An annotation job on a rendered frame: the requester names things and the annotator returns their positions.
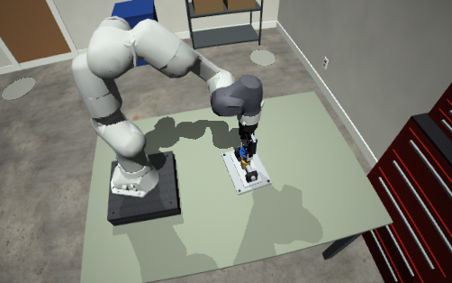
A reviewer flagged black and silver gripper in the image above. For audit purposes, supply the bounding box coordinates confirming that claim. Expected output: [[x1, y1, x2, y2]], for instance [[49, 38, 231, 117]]
[[239, 122, 258, 161]]

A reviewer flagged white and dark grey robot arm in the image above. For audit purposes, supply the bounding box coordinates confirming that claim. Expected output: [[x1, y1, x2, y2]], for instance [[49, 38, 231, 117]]
[[71, 16, 264, 197]]

